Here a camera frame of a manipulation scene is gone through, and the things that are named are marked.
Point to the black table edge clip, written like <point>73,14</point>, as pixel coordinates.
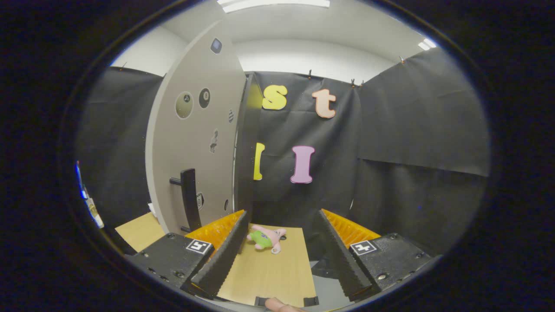
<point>260,301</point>
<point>311,301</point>

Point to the small ceiling light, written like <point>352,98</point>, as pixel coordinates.
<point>427,44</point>

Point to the grey shoe cabinet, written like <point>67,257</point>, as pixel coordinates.
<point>249,151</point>

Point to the pink plush toy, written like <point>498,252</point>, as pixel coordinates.
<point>262,239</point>

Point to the long ceiling light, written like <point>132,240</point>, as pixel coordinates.
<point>273,4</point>

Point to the black backdrop cloth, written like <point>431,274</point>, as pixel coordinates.
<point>412,130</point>

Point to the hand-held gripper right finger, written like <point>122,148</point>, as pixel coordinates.
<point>340,260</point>

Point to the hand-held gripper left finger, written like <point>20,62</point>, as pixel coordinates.
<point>225,260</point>

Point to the light grey shoe cabinet door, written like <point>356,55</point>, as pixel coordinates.
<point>186,151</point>

